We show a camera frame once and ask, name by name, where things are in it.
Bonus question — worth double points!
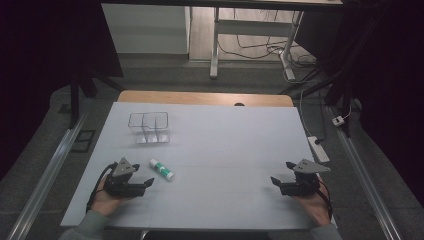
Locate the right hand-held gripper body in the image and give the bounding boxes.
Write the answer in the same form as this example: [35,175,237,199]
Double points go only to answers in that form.
[279,158,332,197]

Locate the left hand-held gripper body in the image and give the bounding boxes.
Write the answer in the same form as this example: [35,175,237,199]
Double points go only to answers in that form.
[103,157,147,198]

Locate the white and green glue stick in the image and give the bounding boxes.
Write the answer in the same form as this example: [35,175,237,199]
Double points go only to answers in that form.
[148,158,176,182]

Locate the clear plastic organizer box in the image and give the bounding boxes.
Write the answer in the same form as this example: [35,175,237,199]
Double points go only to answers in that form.
[127,111,172,145]

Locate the person's right hand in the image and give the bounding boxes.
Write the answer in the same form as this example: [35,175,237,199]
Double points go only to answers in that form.
[291,175,333,228]

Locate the person's left hand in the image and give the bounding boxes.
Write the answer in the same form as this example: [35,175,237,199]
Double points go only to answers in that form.
[91,175,135,217]

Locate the white power strip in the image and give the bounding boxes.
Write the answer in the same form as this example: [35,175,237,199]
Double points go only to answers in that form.
[306,135,331,164]

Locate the black floor plate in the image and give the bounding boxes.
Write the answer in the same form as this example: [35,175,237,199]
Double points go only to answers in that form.
[70,129,97,154]

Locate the white table mat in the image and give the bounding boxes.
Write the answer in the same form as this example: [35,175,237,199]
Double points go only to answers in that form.
[60,101,338,232]

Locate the black stand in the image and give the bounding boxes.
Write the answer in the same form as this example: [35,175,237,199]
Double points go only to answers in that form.
[279,19,364,138]
[67,65,125,130]

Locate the wooden table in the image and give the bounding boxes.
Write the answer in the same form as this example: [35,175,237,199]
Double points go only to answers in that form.
[116,89,295,108]

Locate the white cabinet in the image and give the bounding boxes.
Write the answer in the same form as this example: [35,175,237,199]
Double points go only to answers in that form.
[101,3,192,56]

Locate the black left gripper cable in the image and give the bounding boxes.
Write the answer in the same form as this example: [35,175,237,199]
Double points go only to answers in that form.
[85,161,119,214]

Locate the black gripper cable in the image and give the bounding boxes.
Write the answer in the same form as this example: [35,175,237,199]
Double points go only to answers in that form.
[316,179,334,222]
[85,161,119,214]

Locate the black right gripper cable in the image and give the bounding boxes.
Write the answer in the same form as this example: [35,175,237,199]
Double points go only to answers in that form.
[316,179,334,222]

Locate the white cable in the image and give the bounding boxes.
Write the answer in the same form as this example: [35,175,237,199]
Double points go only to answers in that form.
[282,59,353,138]

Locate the aluminium floor rail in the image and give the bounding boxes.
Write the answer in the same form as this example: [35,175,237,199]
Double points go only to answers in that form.
[5,112,90,240]
[327,105,405,240]

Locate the black floor cables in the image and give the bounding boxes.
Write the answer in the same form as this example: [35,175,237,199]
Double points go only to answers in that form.
[217,7,318,69]

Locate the white desk frame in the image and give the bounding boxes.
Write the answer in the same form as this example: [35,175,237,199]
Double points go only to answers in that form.
[209,5,306,82]

